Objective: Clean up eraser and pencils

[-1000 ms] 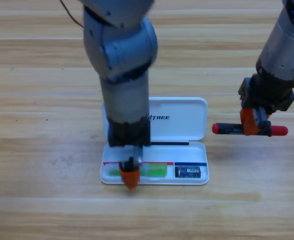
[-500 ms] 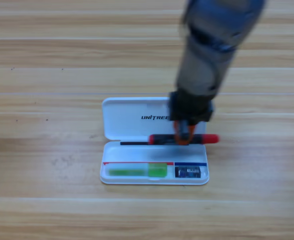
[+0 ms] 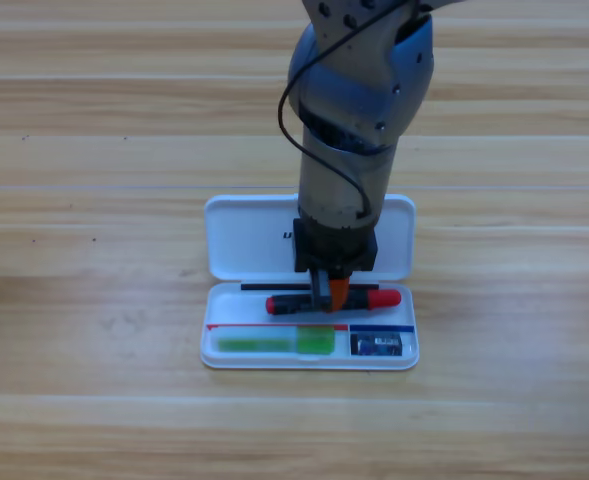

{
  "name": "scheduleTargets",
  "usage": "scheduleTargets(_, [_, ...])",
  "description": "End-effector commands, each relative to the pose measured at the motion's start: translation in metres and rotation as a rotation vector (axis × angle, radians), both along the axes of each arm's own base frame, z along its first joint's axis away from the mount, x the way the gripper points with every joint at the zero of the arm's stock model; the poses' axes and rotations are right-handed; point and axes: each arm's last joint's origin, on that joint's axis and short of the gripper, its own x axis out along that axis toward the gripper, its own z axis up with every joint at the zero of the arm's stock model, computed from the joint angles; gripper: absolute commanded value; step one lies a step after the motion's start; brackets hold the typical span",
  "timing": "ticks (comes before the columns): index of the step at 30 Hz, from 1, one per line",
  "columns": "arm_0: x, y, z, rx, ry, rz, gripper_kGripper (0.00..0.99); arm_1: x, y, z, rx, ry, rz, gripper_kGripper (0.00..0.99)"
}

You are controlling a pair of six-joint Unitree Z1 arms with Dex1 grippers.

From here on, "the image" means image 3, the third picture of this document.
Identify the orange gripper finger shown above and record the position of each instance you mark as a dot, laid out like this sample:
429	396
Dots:
340	292

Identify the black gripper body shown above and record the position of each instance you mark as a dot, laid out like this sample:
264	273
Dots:
334	250

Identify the red and black marker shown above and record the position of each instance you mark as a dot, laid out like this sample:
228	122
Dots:
381	299

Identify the green highlighter pen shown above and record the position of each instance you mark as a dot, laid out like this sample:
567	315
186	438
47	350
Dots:
314	341

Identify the dark blue eraser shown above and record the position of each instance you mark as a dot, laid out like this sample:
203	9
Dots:
376	345

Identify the white Unitree pencil case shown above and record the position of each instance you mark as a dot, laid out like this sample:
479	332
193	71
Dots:
244	240

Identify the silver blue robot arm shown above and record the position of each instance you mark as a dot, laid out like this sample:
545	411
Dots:
344	150

